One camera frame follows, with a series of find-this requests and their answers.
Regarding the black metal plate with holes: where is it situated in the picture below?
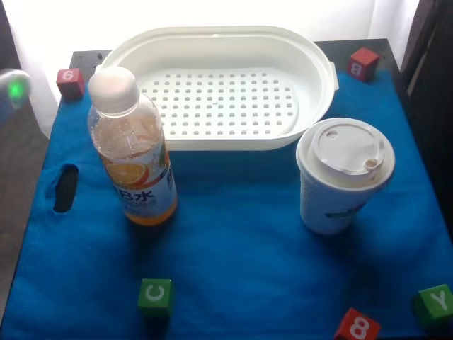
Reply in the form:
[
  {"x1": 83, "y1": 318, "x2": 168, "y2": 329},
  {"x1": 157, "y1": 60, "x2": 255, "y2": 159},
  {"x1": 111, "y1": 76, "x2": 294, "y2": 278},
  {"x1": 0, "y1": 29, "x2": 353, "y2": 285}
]
[{"x1": 69, "y1": 50, "x2": 113, "y2": 72}]

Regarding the orange vitamin drink bottle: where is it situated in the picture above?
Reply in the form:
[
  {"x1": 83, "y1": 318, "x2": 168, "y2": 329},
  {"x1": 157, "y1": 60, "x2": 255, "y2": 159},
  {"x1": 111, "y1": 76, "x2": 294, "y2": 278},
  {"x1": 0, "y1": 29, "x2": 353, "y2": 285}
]
[{"x1": 87, "y1": 66, "x2": 179, "y2": 227}]

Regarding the red block with letter B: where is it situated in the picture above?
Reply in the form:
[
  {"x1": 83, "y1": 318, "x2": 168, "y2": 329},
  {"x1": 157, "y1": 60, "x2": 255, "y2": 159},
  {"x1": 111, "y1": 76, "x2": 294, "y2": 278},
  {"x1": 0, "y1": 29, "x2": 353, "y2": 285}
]
[{"x1": 346, "y1": 47, "x2": 380, "y2": 83}]

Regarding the green block with letter C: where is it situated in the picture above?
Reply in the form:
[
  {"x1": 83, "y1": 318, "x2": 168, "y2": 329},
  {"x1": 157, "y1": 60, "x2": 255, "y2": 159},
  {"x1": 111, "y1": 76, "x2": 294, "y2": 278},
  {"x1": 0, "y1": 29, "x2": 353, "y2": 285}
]
[{"x1": 137, "y1": 278, "x2": 174, "y2": 319}]

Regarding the blue cloth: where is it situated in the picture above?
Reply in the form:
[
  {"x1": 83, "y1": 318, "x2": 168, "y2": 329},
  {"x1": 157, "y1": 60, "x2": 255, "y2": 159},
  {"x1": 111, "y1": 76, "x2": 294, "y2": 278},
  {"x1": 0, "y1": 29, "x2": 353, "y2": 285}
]
[{"x1": 0, "y1": 70, "x2": 453, "y2": 340}]

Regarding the red block with number 8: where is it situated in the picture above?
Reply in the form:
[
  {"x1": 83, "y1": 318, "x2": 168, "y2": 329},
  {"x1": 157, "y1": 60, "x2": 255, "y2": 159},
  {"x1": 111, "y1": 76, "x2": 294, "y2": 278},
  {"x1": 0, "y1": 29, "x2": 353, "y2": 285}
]
[{"x1": 333, "y1": 307, "x2": 382, "y2": 340}]

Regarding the white paper coffee cup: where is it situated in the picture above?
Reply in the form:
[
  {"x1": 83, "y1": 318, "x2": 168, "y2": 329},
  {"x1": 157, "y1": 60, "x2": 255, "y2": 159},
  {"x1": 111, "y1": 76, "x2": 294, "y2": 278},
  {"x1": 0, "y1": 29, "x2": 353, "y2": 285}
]
[{"x1": 295, "y1": 118, "x2": 396, "y2": 237}]

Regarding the dark curtain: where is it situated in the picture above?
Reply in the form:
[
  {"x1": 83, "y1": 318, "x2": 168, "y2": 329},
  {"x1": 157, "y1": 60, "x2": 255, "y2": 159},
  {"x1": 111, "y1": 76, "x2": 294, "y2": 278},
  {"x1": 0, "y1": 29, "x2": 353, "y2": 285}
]
[{"x1": 399, "y1": 0, "x2": 453, "y2": 96}]

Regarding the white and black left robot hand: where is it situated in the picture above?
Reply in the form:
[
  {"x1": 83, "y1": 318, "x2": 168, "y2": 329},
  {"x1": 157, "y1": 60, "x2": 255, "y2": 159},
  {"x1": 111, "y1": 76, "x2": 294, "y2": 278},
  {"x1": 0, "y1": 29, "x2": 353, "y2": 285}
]
[{"x1": 0, "y1": 69, "x2": 32, "y2": 125}]

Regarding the green block with letter Y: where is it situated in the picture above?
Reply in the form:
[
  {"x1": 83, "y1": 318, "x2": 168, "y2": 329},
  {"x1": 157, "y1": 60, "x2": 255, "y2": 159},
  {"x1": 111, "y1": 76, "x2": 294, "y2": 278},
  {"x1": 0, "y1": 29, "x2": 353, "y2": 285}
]
[{"x1": 411, "y1": 283, "x2": 453, "y2": 329}]

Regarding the white perforated plastic tray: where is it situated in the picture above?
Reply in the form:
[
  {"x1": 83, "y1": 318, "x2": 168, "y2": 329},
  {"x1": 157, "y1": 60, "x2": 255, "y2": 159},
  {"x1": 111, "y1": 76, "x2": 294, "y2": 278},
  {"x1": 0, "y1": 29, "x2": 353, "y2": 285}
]
[{"x1": 100, "y1": 25, "x2": 340, "y2": 152}]

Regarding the red block with number 6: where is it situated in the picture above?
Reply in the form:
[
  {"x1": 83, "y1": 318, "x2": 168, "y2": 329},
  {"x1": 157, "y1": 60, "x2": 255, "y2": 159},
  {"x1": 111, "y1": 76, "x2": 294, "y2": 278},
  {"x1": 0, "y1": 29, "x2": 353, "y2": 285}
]
[{"x1": 55, "y1": 68, "x2": 86, "y2": 101}]

